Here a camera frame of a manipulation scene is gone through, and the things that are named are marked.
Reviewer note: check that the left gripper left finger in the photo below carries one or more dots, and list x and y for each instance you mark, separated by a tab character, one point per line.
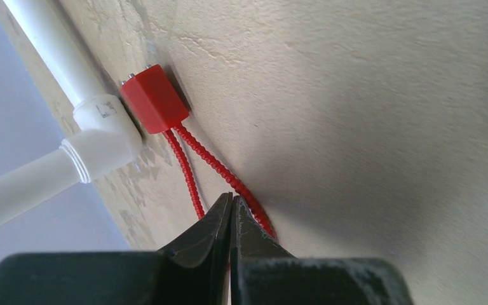
191	269

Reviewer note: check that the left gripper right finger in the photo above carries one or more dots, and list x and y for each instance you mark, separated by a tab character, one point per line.
263	272

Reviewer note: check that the red cable seal lock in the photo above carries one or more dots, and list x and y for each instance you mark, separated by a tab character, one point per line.
159	108

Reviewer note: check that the white PVC pipe frame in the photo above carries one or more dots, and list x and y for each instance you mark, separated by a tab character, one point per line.
99	134

